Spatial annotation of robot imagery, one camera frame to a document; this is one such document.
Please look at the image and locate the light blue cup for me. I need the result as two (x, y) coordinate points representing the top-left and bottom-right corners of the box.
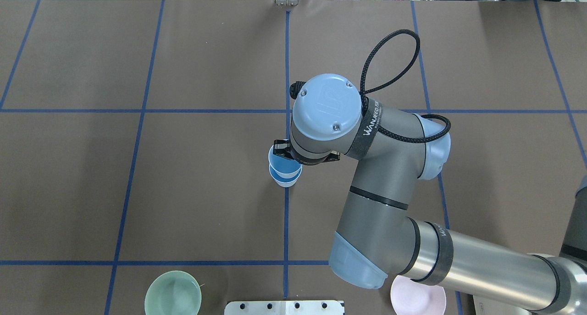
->
(268, 145), (302, 179)
(269, 166), (303, 188)

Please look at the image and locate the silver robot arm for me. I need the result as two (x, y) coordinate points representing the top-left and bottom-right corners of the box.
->
(273, 73), (586, 315)

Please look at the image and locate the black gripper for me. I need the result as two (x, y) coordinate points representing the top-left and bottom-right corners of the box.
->
(272, 140), (340, 166)

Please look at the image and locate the pink bowl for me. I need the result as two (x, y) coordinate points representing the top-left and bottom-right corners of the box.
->
(390, 276), (447, 315)

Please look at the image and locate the green bowl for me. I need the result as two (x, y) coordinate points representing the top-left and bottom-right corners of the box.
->
(144, 271), (203, 315)

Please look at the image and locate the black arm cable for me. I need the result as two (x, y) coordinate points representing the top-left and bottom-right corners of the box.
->
(360, 29), (452, 144)

